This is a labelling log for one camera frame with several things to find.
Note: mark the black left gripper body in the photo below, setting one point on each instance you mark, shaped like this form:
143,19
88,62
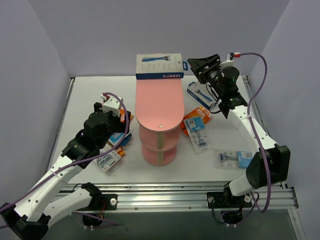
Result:
119,122

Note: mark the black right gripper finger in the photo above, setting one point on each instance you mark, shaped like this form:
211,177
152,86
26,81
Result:
197,64
210,61

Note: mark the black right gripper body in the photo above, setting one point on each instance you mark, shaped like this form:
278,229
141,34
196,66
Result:
204,68

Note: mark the blue Harry's razor box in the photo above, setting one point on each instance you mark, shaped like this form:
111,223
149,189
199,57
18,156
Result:
201,93
160,66

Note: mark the orange Gillette Fusion box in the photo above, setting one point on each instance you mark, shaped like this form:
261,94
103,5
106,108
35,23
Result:
121,150

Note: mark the clear blister razor pack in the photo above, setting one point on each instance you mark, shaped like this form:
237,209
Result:
197,134

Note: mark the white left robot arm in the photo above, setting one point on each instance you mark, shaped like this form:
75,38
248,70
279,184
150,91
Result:
32,215

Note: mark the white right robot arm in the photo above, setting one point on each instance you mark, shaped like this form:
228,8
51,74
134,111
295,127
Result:
270,162

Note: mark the pink three-tier wooden shelf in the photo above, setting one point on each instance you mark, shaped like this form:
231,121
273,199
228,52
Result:
159,110

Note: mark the white Gillette blister pack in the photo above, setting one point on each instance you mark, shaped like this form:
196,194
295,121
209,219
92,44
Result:
107,161

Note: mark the blister razor pack blue card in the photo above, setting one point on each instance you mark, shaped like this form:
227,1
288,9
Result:
232,160

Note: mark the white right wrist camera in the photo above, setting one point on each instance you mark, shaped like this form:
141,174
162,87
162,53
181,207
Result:
230,60

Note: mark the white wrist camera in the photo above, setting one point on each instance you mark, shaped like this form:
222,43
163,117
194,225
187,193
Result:
111,103
230,60

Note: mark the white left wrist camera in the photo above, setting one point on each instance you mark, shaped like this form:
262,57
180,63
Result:
111,103

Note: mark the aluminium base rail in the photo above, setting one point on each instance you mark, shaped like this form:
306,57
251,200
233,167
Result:
181,196

